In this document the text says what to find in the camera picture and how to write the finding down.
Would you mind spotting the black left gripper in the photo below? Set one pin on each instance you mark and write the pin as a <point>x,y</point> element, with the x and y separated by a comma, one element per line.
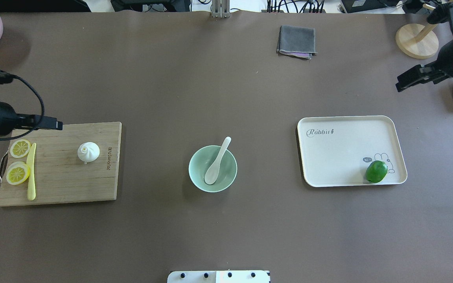
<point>1,116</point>

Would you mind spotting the white steamed bun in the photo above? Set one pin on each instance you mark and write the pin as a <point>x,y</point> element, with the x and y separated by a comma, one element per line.
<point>88,152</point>

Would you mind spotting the white ceramic spoon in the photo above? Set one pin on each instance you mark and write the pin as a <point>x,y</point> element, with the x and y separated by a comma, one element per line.
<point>212,172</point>

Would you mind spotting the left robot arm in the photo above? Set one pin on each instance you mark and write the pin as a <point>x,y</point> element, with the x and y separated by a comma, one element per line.
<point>10,120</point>

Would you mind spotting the mint green bowl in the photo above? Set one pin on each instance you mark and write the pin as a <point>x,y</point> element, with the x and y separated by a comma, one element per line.
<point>200,163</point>

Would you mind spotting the upper lemon slice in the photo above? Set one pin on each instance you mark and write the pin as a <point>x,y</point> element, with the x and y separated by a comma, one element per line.
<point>20,148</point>

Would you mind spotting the lemon slice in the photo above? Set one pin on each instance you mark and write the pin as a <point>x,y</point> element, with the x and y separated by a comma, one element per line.
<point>17,173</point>
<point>20,148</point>

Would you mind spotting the wooden mug tree stand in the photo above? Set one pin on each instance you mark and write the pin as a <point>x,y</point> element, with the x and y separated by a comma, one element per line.
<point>417,41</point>

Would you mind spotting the lower lemon slice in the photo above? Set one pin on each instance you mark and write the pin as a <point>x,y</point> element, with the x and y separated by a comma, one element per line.
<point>17,173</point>

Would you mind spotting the wooden cutting board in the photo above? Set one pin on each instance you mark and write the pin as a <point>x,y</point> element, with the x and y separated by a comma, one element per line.
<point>60,176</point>

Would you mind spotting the yellow plastic knife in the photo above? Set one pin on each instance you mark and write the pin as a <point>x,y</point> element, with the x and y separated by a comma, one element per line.
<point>30,161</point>

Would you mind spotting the green lime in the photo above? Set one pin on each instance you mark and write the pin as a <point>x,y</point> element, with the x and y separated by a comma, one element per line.
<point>376,171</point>

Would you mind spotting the cream rabbit tray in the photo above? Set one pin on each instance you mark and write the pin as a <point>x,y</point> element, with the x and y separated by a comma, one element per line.
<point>336,151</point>

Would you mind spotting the grey folded cloth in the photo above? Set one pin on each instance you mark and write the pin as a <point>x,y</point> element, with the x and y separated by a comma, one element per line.
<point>296,41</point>

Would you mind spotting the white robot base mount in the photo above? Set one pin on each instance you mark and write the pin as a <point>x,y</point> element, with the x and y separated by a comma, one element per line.
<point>219,276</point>

